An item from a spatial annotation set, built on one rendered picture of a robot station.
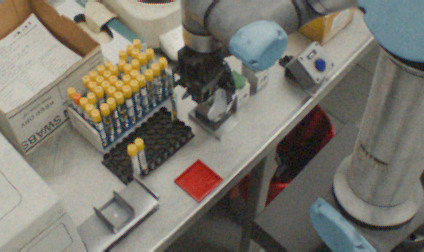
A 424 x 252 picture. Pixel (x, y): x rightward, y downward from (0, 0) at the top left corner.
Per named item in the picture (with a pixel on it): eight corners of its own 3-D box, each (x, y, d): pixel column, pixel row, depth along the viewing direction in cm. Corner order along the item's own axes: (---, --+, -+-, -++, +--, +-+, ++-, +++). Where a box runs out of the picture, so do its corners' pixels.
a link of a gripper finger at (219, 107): (205, 130, 108) (196, 97, 102) (224, 111, 110) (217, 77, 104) (217, 137, 106) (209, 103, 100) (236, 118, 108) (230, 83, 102)
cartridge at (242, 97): (236, 112, 116) (237, 92, 111) (219, 99, 118) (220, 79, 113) (248, 101, 117) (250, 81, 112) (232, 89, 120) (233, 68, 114)
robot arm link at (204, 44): (201, -2, 94) (239, 20, 90) (202, 17, 97) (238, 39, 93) (171, 22, 91) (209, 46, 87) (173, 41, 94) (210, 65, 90)
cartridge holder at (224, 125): (220, 140, 112) (221, 130, 109) (188, 116, 116) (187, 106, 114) (237, 124, 114) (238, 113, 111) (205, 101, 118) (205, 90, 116)
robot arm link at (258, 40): (310, 13, 77) (259, -27, 83) (252, 48, 73) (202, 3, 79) (303, 50, 83) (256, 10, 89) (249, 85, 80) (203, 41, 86)
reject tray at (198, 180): (198, 203, 104) (198, 201, 103) (173, 182, 107) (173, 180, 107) (223, 180, 106) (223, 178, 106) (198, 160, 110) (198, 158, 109)
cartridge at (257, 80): (256, 94, 118) (258, 74, 113) (240, 82, 121) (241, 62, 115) (268, 83, 120) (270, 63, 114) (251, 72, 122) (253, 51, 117)
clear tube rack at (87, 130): (102, 154, 113) (96, 135, 107) (72, 126, 118) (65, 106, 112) (175, 95, 120) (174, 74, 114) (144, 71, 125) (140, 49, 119)
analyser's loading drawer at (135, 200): (77, 276, 95) (71, 266, 91) (54, 251, 98) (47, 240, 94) (161, 204, 102) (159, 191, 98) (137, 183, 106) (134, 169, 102)
